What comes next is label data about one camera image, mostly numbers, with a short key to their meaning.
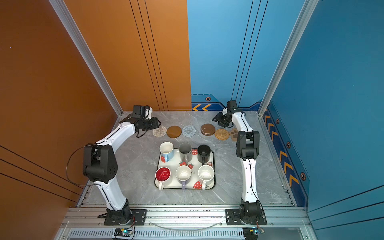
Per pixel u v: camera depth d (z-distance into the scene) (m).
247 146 0.66
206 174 0.87
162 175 0.85
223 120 0.94
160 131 1.09
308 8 0.70
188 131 1.09
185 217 0.76
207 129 1.09
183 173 0.86
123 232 0.71
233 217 0.72
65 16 0.72
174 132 1.10
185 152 0.91
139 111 0.75
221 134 1.06
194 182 0.85
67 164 0.51
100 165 0.50
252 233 0.71
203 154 0.93
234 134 1.06
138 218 0.73
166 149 0.93
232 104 0.90
